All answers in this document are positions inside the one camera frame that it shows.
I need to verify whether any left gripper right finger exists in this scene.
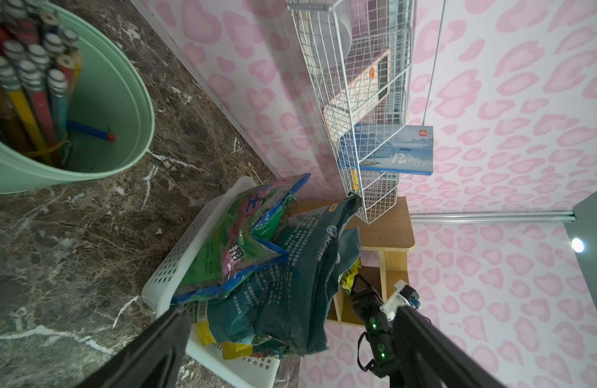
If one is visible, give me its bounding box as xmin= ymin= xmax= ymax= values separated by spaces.
xmin=392 ymin=307 xmax=503 ymax=387

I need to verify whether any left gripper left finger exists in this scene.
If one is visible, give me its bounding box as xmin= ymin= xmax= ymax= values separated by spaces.
xmin=79 ymin=307 xmax=191 ymax=387

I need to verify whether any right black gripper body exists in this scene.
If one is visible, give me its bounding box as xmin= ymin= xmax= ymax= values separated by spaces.
xmin=350 ymin=274 xmax=387 ymax=330

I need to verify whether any small yellow green bag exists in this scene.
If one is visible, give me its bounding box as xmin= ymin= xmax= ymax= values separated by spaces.
xmin=193 ymin=321 xmax=271 ymax=360
xmin=340 ymin=259 xmax=363 ymax=295

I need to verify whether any dark green soil bag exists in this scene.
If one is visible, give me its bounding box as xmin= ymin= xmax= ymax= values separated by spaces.
xmin=188 ymin=195 xmax=363 ymax=358

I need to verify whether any colourful blue green fertilizer bag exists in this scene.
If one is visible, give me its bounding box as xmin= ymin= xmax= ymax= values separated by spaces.
xmin=171 ymin=173 xmax=311 ymax=305

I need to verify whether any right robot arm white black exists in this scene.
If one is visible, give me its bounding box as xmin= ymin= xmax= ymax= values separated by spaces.
xmin=350 ymin=274 xmax=400 ymax=378

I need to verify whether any wooden shelf unit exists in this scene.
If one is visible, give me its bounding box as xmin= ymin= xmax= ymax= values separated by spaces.
xmin=290 ymin=196 xmax=417 ymax=327

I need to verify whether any white plastic basket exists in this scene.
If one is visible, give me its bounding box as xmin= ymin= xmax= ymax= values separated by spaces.
xmin=142 ymin=175 xmax=282 ymax=388

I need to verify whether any yellow utility knife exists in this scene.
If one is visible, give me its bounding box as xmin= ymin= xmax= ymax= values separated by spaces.
xmin=350 ymin=169 xmax=361 ymax=192

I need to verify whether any blue book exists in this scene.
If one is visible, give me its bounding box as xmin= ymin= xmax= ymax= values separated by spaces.
xmin=337 ymin=123 xmax=434 ymax=176

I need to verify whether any pink calculator in basket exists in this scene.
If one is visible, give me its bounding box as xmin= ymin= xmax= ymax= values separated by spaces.
xmin=323 ymin=48 xmax=392 ymax=142

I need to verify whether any blue red pen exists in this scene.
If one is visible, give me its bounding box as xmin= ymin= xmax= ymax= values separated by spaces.
xmin=67 ymin=121 xmax=116 ymax=142

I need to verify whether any mint green pencil cup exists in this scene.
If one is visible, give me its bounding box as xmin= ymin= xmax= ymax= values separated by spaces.
xmin=0 ymin=4 xmax=155 ymax=194

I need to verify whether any bundle of coloured pencils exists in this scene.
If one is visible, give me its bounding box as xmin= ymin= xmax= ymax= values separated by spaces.
xmin=0 ymin=1 xmax=82 ymax=168

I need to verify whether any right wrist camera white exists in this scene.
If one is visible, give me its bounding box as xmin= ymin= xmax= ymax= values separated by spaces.
xmin=380 ymin=281 xmax=421 ymax=322

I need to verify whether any white wire wall basket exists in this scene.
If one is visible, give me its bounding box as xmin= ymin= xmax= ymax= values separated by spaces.
xmin=287 ymin=0 xmax=416 ymax=224

